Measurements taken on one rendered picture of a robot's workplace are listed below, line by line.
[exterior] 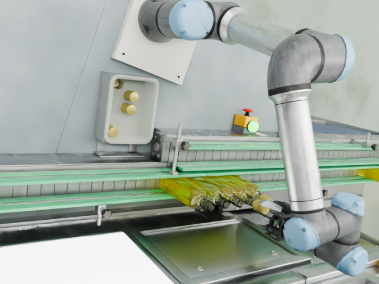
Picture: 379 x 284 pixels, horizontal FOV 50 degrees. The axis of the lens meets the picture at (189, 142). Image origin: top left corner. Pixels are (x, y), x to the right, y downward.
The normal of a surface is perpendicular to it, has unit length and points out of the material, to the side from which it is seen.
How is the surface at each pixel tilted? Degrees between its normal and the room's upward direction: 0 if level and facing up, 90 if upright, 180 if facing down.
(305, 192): 50
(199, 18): 8
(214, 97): 0
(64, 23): 0
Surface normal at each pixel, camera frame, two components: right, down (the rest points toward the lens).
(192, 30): 0.43, 0.25
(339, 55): 0.54, 0.06
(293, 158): -0.54, 0.08
